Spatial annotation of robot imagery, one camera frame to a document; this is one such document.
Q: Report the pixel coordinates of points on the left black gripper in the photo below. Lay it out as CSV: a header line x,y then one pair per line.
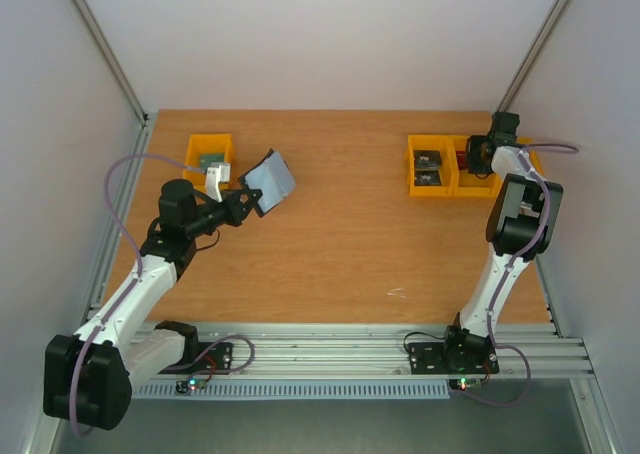
x,y
239,211

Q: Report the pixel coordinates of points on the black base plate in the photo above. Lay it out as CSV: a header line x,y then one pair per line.
x,y
217,358
430,358

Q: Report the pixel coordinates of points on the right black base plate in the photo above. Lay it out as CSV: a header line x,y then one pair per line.
x,y
430,358

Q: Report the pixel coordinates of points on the grey slotted cable duct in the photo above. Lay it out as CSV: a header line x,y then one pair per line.
x,y
280,390

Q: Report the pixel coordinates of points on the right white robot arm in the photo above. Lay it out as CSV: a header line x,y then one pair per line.
x,y
519,228

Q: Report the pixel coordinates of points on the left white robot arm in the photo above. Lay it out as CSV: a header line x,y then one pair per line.
x,y
90,376

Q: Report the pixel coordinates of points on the aluminium rail frame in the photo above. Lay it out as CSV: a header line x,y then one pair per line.
x,y
348,350

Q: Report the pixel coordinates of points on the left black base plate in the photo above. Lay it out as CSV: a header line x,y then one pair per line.
x,y
217,358

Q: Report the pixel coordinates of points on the left yellow bin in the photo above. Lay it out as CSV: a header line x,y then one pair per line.
x,y
202,149

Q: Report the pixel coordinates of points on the green card in bin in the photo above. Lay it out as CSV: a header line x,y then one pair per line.
x,y
207,159

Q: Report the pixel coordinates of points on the yellow bin with blue card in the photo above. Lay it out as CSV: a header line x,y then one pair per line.
x,y
534,158

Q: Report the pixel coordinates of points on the yellow bin with black card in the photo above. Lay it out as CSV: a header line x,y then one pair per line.
x,y
430,142

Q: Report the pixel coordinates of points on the black card in bin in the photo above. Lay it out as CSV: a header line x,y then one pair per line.
x,y
426,160
427,178

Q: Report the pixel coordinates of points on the yellow bin with red card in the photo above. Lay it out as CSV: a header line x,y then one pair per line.
x,y
466,185

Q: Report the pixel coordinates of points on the black leather card holder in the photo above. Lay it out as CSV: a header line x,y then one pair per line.
x,y
273,178

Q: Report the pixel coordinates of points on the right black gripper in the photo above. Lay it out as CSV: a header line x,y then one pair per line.
x,y
476,155

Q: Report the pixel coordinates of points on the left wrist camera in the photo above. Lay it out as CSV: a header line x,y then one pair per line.
x,y
217,173

